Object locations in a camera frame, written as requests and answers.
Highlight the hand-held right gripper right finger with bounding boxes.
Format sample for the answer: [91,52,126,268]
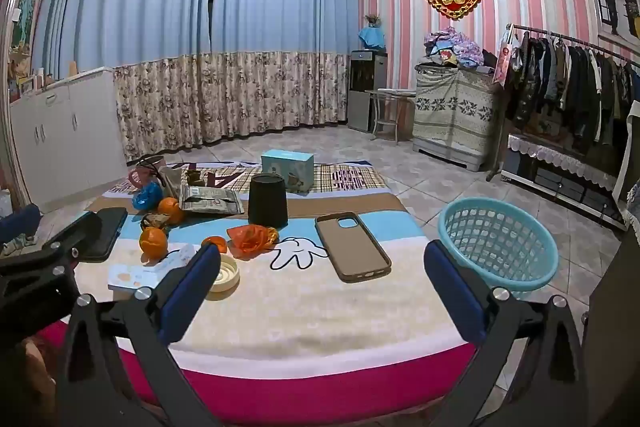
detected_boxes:
[424,241,586,427]

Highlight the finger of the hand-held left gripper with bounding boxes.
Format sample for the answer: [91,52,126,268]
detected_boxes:
[0,204,42,244]
[42,211,103,270]

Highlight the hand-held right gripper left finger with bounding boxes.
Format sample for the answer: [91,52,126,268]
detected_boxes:
[54,243,236,427]

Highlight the white round lid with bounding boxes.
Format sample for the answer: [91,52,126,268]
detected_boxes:
[205,254,241,300]

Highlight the pale blue card packet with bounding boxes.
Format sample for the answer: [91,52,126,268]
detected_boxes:
[107,243,198,292]

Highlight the small orange fruit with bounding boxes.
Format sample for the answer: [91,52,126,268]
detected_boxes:
[201,235,230,255]

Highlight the light blue plastic basket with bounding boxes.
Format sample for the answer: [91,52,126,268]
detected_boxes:
[438,198,559,300]

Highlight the orange plastic wrapper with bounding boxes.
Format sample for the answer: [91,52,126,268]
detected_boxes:
[226,224,281,260]

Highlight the grey snack packet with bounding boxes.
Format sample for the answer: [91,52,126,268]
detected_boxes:
[179,196,244,216]
[182,184,240,202]

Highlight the blue plastic bag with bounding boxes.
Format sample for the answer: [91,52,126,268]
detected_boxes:
[131,182,163,210]

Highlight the pink mug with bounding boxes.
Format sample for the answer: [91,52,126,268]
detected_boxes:
[127,155,167,190]

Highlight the brown paper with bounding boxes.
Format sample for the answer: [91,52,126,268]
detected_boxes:
[157,167,183,200]

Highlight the black plastic cup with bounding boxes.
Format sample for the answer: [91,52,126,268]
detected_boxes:
[247,173,289,228]

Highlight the person's left hand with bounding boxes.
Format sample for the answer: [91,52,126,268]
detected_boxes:
[15,337,57,413]

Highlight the black flat case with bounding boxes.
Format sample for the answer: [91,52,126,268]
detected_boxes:
[82,207,128,263]

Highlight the white cabinet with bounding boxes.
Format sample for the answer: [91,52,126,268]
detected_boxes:
[7,67,128,212]

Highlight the brown phone case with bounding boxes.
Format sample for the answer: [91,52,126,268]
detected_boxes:
[315,212,392,284]

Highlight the cartoon printed blanket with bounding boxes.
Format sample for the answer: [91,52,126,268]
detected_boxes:
[35,159,506,427]

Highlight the metal clothes rack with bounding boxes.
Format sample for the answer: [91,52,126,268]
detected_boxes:
[487,23,640,182]

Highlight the teal cardboard box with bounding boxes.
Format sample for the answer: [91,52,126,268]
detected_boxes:
[261,149,315,192]

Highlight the low cabinet with lace cloth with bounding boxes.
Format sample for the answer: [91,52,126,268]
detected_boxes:
[502,132,626,228]

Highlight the patterned cloth covered cabinet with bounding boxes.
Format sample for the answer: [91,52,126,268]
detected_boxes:
[412,63,506,172]

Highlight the small wooden stool table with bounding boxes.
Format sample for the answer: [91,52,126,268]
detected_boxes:
[365,88,416,142]

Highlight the blue floral curtain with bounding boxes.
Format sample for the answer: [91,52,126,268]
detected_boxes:
[30,0,221,162]
[197,0,361,145]

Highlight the grey water dispenser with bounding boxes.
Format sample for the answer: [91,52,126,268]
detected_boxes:
[347,51,388,132]

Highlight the dark cloth with white border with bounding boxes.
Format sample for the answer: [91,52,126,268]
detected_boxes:
[612,99,640,208]

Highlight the pink hanging bag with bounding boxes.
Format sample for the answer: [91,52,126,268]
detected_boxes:
[492,31,518,85]

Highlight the row of hanging clothes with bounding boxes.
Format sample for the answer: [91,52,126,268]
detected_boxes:
[505,32,640,148]

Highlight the pile of folded clothes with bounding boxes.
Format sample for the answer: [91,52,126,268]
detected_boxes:
[422,27,498,72]

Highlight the blue covered water bottle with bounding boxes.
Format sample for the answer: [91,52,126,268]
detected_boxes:
[357,24,387,54]

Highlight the green wall poster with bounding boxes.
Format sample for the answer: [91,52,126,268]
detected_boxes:
[15,0,41,52]

